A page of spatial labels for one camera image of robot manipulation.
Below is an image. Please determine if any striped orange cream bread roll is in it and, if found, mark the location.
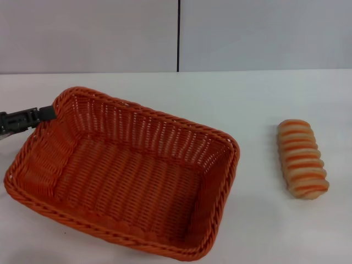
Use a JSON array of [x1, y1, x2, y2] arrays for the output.
[[277, 118, 330, 199]]

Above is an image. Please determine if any orange woven plastic basket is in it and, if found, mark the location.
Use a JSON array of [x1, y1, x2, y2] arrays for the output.
[[3, 86, 240, 261]]

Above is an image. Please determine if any black vertical wall strip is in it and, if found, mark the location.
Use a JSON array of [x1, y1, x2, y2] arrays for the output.
[[175, 0, 183, 73]]

